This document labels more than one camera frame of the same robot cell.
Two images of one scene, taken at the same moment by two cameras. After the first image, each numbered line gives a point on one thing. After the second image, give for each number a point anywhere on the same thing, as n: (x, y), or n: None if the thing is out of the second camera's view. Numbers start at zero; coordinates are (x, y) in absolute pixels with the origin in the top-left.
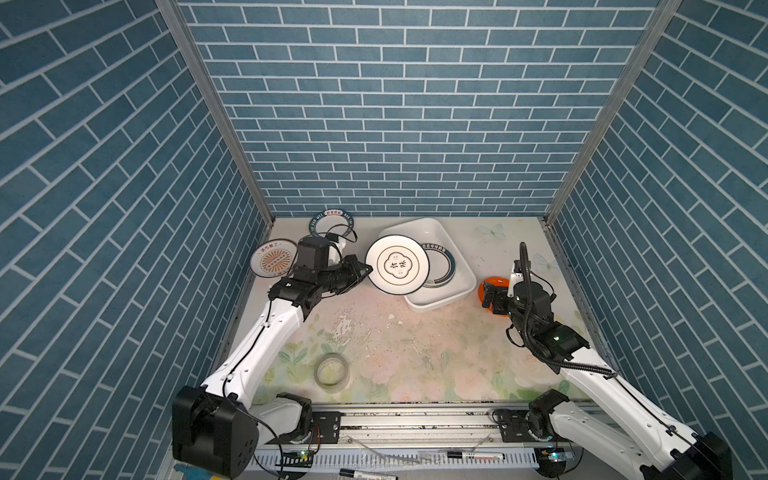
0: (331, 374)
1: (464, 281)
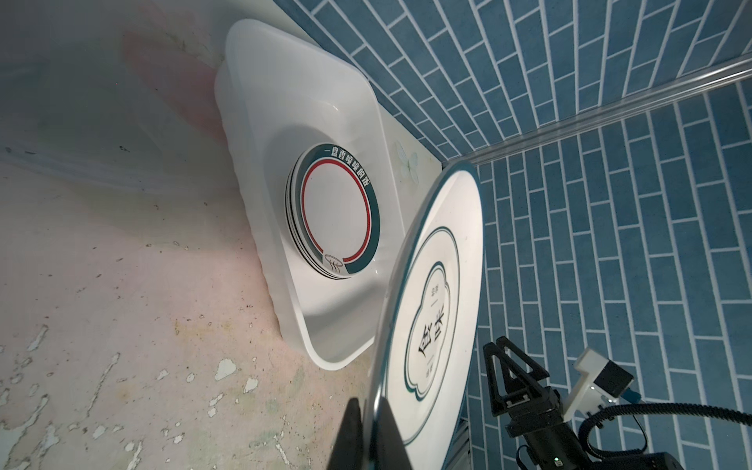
0: None
1: (281, 96)
